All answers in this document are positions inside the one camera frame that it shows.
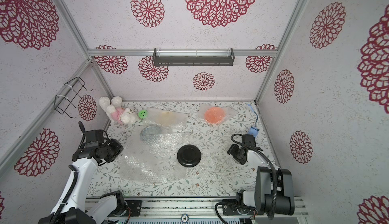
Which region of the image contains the dark grey plate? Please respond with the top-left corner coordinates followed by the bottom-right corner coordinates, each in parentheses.
top-left (177, 145), bottom-right (202, 168)

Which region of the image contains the clear bubble wrap sheet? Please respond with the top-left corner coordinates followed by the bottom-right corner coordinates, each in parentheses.
top-left (118, 132), bottom-right (194, 183)

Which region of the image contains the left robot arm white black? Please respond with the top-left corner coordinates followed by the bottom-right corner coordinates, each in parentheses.
top-left (38, 122), bottom-right (129, 224)

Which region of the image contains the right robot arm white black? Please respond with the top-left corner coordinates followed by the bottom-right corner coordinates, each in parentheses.
top-left (214, 133), bottom-right (295, 224)

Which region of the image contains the orange plate in bubble wrap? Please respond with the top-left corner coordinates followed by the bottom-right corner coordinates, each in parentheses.
top-left (198, 104), bottom-right (237, 125)

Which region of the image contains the yellow plate in bubble wrap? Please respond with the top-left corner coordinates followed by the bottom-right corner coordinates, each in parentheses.
top-left (143, 108), bottom-right (189, 128)

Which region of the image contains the white plush bunny pink dress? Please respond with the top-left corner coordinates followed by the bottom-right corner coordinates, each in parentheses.
top-left (98, 96), bottom-right (139, 124)

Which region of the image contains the green round toy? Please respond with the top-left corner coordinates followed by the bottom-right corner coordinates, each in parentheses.
top-left (138, 110), bottom-right (148, 119)

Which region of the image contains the blue toy with cord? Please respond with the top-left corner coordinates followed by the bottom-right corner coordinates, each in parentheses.
top-left (247, 104), bottom-right (259, 138)

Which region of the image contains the black wire wall basket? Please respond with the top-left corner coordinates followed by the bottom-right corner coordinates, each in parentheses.
top-left (53, 77), bottom-right (93, 119)

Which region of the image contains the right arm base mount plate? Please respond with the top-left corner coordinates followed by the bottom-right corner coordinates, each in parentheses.
top-left (222, 199), bottom-right (264, 216)

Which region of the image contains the aluminium front rail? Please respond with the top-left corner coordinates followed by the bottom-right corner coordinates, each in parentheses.
top-left (53, 196), bottom-right (310, 220)

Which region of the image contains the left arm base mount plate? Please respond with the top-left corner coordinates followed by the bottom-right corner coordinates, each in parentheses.
top-left (122, 200), bottom-right (142, 218)

